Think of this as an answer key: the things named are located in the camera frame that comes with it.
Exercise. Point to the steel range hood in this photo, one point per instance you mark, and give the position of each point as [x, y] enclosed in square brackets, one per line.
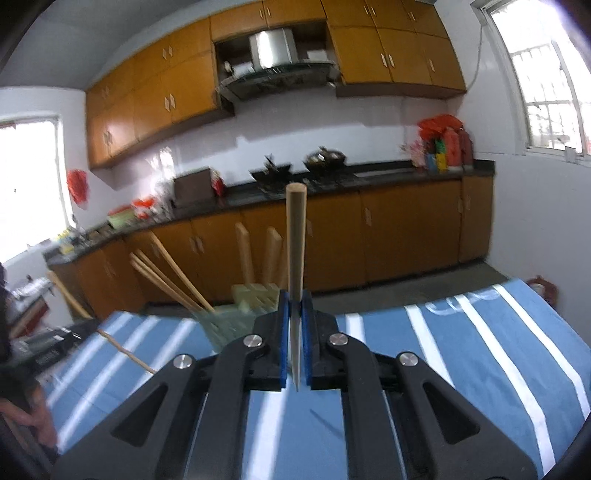
[272, 60]

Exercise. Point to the green plastic basin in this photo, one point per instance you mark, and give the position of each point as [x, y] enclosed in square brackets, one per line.
[122, 219]

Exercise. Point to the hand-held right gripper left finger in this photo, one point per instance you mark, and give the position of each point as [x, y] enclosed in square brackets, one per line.
[282, 341]

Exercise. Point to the green perforated utensil holder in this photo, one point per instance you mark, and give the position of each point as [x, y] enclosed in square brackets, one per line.
[226, 327]

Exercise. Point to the red and white plastic bag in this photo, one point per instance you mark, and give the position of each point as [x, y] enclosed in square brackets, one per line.
[144, 206]

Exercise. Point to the blue striped tablecloth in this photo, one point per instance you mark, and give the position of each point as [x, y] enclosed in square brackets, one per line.
[461, 350]

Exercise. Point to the yellow dish soap bottle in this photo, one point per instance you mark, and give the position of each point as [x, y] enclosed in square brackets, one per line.
[67, 242]

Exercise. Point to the red bottle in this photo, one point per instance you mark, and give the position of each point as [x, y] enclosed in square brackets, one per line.
[218, 184]

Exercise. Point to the red plastic bag on wall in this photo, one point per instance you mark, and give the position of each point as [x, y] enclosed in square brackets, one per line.
[77, 187]

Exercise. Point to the black kitchen countertop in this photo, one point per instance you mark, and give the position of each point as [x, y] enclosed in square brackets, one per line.
[482, 166]

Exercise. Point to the colourful boxes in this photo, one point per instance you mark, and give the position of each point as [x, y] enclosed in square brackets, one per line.
[436, 157]

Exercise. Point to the wooden base cabinets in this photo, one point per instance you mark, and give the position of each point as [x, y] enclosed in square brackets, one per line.
[406, 230]

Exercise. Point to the large barred window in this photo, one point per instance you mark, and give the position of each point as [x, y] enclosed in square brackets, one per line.
[549, 78]

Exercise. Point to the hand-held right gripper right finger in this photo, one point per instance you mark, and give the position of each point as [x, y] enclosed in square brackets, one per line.
[308, 341]

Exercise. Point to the red thermos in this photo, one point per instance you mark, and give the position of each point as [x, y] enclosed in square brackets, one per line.
[453, 147]
[466, 148]

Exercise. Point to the cluttered side rack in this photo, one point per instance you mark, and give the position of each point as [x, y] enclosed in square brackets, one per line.
[30, 300]

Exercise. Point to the pink bottle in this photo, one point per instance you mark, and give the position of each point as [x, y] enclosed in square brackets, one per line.
[418, 157]

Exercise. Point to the person's left hand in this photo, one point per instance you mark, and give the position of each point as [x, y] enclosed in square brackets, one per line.
[32, 422]

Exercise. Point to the short wooden wall cabinets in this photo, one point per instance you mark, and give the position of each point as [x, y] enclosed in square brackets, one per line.
[397, 50]

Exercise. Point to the red plastic bag over bottles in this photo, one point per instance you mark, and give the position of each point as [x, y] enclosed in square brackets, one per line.
[438, 125]

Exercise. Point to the black gas stove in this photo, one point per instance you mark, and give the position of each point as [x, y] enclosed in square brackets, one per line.
[304, 181]

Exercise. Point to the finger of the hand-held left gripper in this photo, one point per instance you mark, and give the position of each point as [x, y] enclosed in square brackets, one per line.
[78, 333]

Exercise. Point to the dark wooden cutting board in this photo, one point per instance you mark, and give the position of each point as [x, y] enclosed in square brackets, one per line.
[193, 189]

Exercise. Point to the black wok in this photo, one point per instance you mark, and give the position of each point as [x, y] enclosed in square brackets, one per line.
[271, 173]

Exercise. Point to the wok with lid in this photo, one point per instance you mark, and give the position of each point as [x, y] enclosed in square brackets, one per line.
[325, 159]

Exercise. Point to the small side window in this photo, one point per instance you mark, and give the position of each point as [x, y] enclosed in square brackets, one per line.
[32, 184]

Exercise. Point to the long wooden wall cabinets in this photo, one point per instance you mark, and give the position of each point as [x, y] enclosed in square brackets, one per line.
[152, 101]

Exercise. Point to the metal cup on windowsill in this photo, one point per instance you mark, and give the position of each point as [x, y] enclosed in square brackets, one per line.
[569, 153]

